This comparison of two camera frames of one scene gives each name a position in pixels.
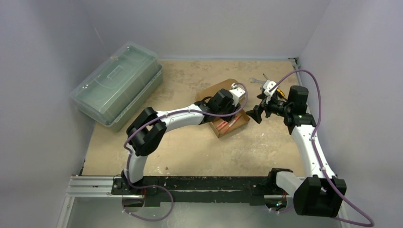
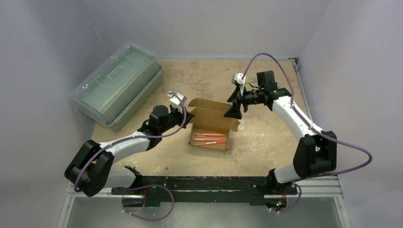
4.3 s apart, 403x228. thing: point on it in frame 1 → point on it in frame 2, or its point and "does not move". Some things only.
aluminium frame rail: (100, 187) does not move
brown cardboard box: (223, 127) → (210, 128)
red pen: (225, 124) → (199, 139)
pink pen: (221, 124) → (210, 134)
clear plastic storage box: (115, 91) does not move
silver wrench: (254, 80) does not move
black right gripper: (263, 109) → (238, 99)
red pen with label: (232, 123) → (210, 143)
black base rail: (158, 189) does not move
